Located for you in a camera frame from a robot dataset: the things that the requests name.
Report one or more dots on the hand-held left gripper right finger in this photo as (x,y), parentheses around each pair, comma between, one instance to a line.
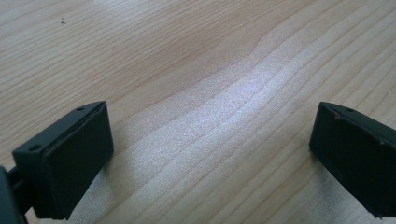
(358,155)

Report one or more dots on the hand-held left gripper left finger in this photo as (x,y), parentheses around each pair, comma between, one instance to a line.
(68,161)

